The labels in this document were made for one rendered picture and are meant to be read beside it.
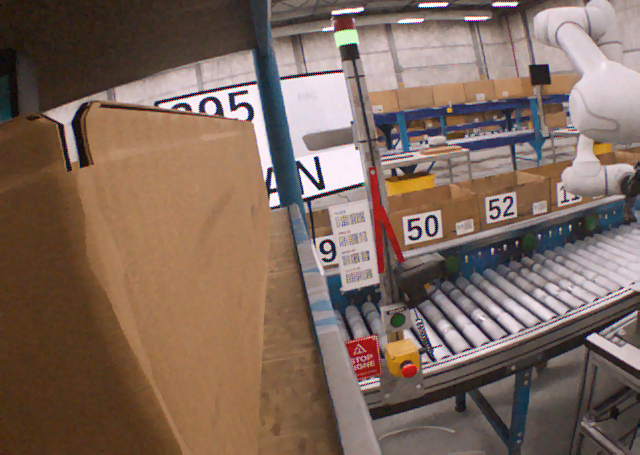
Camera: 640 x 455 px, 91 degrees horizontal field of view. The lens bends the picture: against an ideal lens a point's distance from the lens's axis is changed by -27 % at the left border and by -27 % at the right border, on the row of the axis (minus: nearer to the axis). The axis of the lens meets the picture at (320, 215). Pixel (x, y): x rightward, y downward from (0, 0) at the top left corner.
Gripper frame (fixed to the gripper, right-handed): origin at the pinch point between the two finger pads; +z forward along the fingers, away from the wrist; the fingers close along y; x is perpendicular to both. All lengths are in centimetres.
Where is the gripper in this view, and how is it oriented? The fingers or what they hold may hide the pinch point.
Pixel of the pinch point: (638, 195)
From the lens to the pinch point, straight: 121.8
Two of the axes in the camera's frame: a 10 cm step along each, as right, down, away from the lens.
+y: -1.0, 9.4, 3.3
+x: -8.1, -2.7, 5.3
